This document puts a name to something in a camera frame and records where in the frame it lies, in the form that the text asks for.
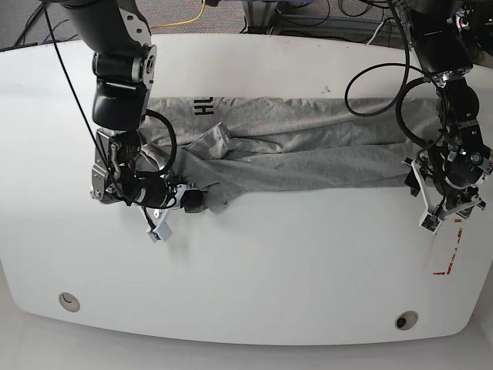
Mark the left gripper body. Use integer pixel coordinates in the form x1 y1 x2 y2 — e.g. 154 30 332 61
402 157 486 222

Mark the red tape rectangle marking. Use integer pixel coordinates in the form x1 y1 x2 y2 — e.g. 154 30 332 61
428 217 465 276

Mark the yellow cable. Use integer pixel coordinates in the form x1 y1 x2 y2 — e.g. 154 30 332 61
149 0 205 31

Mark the table cable grommet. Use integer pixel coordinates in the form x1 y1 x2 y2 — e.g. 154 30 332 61
59 292 80 313
394 311 419 331

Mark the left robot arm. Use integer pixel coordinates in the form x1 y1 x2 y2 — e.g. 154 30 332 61
372 1 492 234

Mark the grey t-shirt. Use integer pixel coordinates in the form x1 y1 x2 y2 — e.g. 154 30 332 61
137 97 419 213

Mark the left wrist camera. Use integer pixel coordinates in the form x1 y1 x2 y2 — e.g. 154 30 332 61
419 211 443 235

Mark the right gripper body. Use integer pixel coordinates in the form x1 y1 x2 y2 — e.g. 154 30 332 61
133 180 196 229

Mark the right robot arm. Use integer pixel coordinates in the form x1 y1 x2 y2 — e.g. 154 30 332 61
60 1 203 242

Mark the left table cable grommet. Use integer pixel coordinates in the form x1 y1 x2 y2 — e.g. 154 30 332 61
59 292 80 313

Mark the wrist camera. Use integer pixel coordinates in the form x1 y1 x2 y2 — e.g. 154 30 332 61
419 211 443 235
146 223 173 243

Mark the right table cable grommet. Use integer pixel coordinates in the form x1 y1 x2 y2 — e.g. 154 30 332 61
394 311 419 331

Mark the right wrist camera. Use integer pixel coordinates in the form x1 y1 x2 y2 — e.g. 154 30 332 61
146 223 173 243

